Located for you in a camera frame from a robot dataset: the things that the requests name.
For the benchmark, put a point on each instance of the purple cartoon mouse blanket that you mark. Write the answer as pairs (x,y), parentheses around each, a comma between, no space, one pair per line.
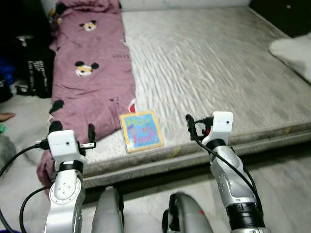
(92,92)

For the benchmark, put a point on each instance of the white pillow with writing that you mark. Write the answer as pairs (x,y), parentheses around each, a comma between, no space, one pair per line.
(294,53)

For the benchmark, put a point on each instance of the grey robot right leg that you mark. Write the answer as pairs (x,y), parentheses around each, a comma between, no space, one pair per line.
(189,218)

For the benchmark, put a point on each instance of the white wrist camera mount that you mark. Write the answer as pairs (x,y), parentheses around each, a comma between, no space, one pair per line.
(63,143)
(222,128)

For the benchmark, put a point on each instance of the black bag with white print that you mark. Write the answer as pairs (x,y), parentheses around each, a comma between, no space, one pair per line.
(36,68)

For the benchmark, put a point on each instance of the person bare leg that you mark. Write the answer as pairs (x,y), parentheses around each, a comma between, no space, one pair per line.
(6,117)

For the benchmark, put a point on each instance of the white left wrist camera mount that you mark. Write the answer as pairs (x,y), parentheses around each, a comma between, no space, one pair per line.
(63,143)

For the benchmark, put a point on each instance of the white quilted mattress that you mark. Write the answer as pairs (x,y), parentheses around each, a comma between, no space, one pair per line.
(209,63)

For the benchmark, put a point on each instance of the blue yellow picture book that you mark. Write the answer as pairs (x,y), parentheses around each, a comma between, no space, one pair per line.
(141,131)

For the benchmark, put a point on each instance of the black bed frame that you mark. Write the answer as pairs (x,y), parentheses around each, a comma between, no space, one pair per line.
(146,182)

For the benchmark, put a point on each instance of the grey robot left leg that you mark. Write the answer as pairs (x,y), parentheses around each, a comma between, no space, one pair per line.
(108,213)

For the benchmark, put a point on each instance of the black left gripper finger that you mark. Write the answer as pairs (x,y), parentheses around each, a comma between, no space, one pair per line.
(55,126)
(91,132)

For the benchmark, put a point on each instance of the green striped object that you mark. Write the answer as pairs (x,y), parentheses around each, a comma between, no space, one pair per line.
(2,128)

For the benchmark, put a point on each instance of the blue bag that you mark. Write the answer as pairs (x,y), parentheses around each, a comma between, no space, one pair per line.
(6,73)

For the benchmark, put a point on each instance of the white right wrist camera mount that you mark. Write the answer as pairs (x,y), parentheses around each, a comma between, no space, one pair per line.
(222,128)

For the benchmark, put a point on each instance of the grey robot leg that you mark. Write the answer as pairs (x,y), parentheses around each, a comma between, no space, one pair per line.
(108,213)
(189,218)

